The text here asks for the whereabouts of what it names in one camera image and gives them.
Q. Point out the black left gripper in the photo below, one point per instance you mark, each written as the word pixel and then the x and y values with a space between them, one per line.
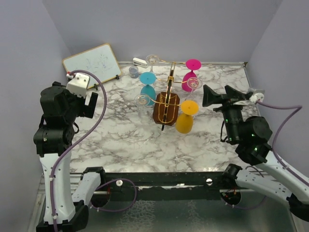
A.
pixel 86 110

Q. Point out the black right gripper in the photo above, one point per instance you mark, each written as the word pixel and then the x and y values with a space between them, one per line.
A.
pixel 211 97

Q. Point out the pink plastic wine glass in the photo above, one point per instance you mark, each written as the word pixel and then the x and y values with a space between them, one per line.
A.
pixel 192 65

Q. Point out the orange plastic wine glass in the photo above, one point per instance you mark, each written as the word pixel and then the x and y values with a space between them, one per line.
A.
pixel 185 120

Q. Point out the short clear glass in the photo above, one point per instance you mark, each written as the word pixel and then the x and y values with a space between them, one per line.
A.
pixel 142 101

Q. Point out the blue plastic wine glass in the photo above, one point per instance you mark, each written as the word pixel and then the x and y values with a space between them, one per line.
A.
pixel 148 78

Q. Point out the clear champagne flute glass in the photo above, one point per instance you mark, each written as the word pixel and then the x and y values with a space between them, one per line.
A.
pixel 152 60

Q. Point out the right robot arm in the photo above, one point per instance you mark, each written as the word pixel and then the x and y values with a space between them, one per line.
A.
pixel 251 137

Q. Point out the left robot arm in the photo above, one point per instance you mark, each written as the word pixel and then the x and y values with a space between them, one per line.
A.
pixel 64 211

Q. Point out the gold and black glass rack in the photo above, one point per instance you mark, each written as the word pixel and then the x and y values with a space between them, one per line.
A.
pixel 167 103

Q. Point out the small framed whiteboard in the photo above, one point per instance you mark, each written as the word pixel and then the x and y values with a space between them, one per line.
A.
pixel 99 61

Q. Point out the small jar of paper clips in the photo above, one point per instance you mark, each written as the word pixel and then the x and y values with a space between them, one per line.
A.
pixel 134 72

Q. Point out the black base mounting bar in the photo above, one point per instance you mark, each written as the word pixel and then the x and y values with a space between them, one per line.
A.
pixel 165 186

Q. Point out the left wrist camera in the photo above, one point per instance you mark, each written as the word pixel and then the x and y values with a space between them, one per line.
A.
pixel 78 83

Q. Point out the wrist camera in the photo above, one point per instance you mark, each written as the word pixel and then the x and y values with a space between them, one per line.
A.
pixel 78 83
pixel 253 96

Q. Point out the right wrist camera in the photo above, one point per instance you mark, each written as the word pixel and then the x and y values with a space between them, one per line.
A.
pixel 253 96

